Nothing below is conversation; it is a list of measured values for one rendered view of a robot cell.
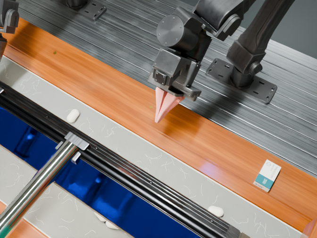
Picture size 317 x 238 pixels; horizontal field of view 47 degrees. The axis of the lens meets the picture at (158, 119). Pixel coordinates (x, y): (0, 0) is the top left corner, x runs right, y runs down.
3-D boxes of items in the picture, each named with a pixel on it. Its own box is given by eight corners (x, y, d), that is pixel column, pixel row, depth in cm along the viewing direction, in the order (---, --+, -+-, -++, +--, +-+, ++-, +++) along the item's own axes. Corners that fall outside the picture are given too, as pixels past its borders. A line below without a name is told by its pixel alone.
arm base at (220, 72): (275, 89, 94) (286, 70, 97) (207, 56, 99) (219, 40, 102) (267, 105, 101) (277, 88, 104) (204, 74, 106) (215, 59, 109)
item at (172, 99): (160, 129, 73) (180, 87, 71) (131, 113, 75) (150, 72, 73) (171, 126, 80) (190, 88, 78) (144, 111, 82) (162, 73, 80)
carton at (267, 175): (264, 162, 82) (266, 158, 80) (279, 170, 81) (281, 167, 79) (252, 183, 79) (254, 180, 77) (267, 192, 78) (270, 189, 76)
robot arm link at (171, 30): (176, 59, 64) (221, 2, 60) (147, 30, 67) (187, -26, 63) (204, 69, 74) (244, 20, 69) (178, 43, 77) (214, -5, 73)
